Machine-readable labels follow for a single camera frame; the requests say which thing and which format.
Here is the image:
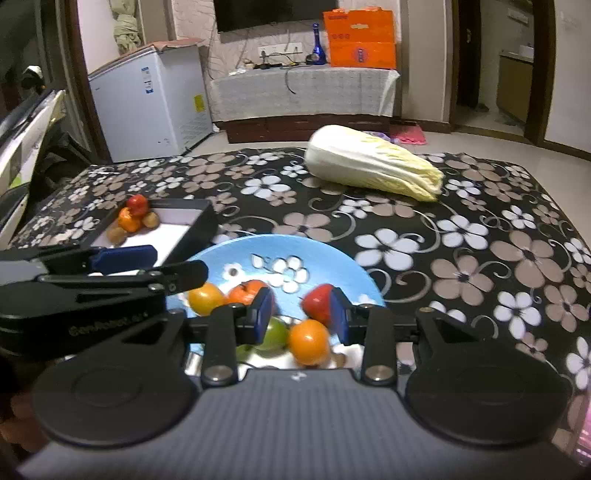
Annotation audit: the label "white lace cloth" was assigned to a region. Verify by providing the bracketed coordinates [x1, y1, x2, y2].
[205, 65, 402, 123]

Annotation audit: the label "wooden kitchen cabinet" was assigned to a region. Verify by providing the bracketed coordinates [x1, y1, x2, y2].
[496, 53, 534, 123]

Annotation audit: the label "yellow tomato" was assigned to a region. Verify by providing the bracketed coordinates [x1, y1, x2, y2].
[188, 282, 225, 317]

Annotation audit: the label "green tomato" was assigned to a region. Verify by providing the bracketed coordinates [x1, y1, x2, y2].
[253, 316, 291, 352]

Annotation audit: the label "black floral tablecloth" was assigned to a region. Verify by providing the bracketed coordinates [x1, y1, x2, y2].
[9, 147, 591, 444]

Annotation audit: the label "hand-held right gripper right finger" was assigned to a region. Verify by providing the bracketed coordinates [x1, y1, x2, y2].
[329, 286, 469, 387]

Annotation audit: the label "blue floral plate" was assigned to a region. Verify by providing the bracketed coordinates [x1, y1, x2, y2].
[164, 234, 385, 370]

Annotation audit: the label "dark wooden cabinet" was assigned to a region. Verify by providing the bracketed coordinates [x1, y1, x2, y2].
[217, 113, 393, 144]

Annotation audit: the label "flat brown cardboard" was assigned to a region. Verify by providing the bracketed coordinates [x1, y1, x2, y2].
[139, 38, 206, 51]

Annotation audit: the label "pink slippers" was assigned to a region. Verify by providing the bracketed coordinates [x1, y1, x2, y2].
[390, 121, 426, 145]

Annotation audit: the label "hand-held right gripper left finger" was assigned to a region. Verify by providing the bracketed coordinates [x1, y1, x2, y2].
[122, 286, 274, 387]

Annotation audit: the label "black shallow box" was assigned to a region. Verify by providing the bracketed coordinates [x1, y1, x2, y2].
[88, 198, 218, 278]

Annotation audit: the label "small tangerine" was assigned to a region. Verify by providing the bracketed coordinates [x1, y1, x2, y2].
[117, 208, 142, 233]

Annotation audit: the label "white chest freezer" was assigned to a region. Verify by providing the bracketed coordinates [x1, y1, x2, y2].
[88, 44, 214, 163]

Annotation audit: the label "pale green cloth bundle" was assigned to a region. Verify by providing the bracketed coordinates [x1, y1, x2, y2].
[115, 0, 141, 55]

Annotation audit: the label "black television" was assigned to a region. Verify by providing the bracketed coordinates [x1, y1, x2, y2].
[213, 0, 339, 33]

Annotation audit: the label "smooth orange fruit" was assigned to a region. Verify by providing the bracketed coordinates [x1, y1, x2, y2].
[288, 319, 331, 365]

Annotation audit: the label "orange gift box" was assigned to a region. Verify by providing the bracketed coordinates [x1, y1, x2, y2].
[322, 8, 398, 70]

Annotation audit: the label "white printed board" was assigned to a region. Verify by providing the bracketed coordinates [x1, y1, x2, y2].
[0, 90, 65, 195]

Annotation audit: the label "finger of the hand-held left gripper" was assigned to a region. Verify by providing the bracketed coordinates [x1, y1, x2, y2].
[0, 244, 158, 278]
[37, 260, 209, 301]

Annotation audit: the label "large tangerine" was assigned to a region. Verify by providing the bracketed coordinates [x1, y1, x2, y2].
[226, 280, 276, 309]

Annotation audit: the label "red apple-shaped fruit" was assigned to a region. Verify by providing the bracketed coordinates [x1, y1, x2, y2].
[301, 283, 335, 326]

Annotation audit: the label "napa cabbage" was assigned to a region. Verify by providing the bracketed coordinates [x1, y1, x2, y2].
[305, 124, 445, 203]

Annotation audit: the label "blue glass bottle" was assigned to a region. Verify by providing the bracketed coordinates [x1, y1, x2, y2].
[306, 23, 328, 65]

